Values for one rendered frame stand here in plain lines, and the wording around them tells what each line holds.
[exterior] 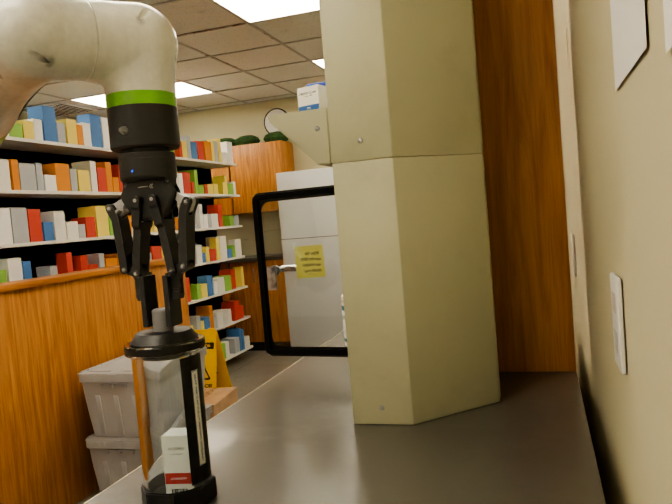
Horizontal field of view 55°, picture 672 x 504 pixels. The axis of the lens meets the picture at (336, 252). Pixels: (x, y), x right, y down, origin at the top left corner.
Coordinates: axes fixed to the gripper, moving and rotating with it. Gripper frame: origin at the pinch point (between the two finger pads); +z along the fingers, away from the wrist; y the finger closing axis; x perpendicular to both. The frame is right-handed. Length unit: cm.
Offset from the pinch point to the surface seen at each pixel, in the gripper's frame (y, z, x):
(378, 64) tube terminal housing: -26, -35, -33
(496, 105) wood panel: -43, -31, -70
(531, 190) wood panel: -49, -12, -70
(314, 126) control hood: -13.3, -25.8, -33.4
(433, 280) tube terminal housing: -31.8, 3.2, -37.9
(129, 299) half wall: 177, 29, -246
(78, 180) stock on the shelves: 228, -46, -278
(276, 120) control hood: -6.2, -27.8, -33.5
